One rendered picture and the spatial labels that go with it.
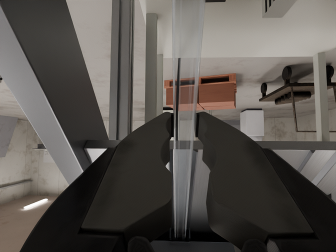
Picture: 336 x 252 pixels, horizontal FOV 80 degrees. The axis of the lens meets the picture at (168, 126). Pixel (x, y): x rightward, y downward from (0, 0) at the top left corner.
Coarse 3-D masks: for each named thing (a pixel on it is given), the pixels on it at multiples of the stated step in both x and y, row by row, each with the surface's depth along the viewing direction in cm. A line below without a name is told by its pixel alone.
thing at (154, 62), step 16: (160, 64) 83; (320, 64) 80; (160, 80) 82; (320, 80) 80; (160, 96) 82; (320, 96) 79; (144, 112) 55; (160, 112) 82; (320, 112) 79; (320, 128) 79
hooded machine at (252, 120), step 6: (246, 108) 612; (252, 108) 610; (258, 108) 609; (240, 114) 662; (246, 114) 607; (252, 114) 606; (258, 114) 604; (240, 120) 662; (246, 120) 606; (252, 120) 604; (258, 120) 603; (240, 126) 662; (246, 126) 604; (252, 126) 603; (258, 126) 602; (246, 132) 603; (252, 132) 602; (258, 132) 601; (252, 138) 606; (258, 138) 604
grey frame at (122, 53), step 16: (112, 0) 42; (128, 0) 42; (112, 16) 42; (128, 16) 42; (112, 32) 42; (128, 32) 42; (112, 48) 41; (128, 48) 41; (112, 64) 41; (128, 64) 41; (112, 80) 41; (128, 80) 41; (112, 96) 41; (128, 96) 41; (112, 112) 40; (128, 112) 41; (112, 128) 40; (128, 128) 41
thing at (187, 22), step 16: (176, 0) 8; (192, 0) 8; (176, 16) 9; (192, 16) 9; (176, 32) 9; (192, 32) 9; (176, 48) 10; (192, 48) 10; (176, 64) 10; (192, 64) 10; (176, 80) 11; (192, 80) 11; (176, 96) 11; (192, 96) 11; (176, 112) 12; (192, 112) 12; (176, 128) 13; (192, 128) 13; (176, 144) 14; (192, 144) 14; (176, 160) 15; (176, 176) 17; (176, 192) 18; (176, 208) 20; (176, 224) 23
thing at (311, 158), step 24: (96, 144) 17; (264, 144) 16; (288, 144) 16; (312, 144) 16; (168, 168) 17; (192, 168) 17; (312, 168) 17; (192, 192) 20; (192, 216) 24; (216, 240) 28
